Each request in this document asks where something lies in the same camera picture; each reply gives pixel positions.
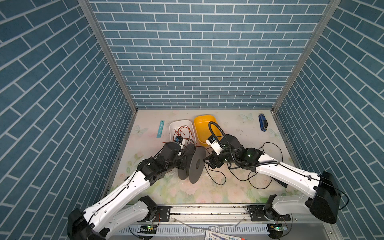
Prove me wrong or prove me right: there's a left green circuit board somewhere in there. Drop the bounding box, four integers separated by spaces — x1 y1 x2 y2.
138 225 158 235

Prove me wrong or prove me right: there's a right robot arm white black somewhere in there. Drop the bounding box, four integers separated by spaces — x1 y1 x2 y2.
206 135 344 224

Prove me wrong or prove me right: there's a red cable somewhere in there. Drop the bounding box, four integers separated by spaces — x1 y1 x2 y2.
162 125 196 145

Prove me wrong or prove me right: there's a blue stapler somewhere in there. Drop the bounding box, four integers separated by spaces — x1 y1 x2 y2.
259 114 269 132

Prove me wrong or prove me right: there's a printed paper sheet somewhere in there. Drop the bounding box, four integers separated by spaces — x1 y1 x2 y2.
205 230 245 240

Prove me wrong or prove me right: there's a yellow plastic tray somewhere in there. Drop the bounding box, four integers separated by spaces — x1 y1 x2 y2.
194 115 217 148

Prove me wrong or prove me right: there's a grey cable spool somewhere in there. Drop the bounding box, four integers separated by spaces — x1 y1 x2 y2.
177 144 206 184

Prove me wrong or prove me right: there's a white plastic tray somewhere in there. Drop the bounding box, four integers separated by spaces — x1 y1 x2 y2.
169 120 197 145

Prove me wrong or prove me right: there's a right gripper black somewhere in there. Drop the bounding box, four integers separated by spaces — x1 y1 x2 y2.
201 147 238 168

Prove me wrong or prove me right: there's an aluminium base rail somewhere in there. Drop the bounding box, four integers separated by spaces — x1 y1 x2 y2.
108 204 342 240

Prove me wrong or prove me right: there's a black cable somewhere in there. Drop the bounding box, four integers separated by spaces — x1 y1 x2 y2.
203 141 284 190

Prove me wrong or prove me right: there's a black remote control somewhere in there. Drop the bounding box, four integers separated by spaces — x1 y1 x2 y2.
274 178 288 188

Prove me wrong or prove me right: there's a green circuit board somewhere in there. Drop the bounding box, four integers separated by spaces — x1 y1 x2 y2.
267 224 288 240
138 225 158 235

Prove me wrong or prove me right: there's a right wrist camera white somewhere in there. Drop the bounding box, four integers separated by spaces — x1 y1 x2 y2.
206 135 224 155

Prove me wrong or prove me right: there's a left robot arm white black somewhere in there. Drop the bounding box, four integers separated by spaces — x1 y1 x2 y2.
67 142 196 240

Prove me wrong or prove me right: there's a right green circuit board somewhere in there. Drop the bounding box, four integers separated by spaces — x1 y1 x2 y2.
267 224 288 240

